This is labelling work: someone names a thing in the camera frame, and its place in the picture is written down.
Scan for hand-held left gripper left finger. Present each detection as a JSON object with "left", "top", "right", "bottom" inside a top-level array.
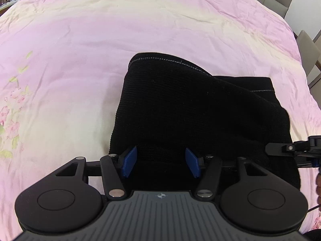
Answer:
[{"left": 56, "top": 145, "right": 138, "bottom": 199}]

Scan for beige chair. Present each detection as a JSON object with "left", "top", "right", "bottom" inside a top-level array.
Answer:
[{"left": 295, "top": 30, "right": 321, "bottom": 87}]

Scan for person's right hand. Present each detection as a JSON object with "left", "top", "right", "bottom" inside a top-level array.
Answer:
[{"left": 314, "top": 173, "right": 321, "bottom": 204}]

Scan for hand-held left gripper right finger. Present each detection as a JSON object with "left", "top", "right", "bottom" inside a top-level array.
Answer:
[{"left": 185, "top": 147, "right": 267, "bottom": 199}]

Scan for pink floral duvet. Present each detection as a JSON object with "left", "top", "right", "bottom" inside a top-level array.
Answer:
[{"left": 0, "top": 0, "right": 321, "bottom": 241}]

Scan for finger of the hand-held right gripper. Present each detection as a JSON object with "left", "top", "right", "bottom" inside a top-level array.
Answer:
[
  {"left": 265, "top": 135, "right": 321, "bottom": 157},
  {"left": 295, "top": 156, "right": 321, "bottom": 168}
]

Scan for black pants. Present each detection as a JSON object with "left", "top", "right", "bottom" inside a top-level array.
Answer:
[{"left": 109, "top": 52, "right": 302, "bottom": 192}]

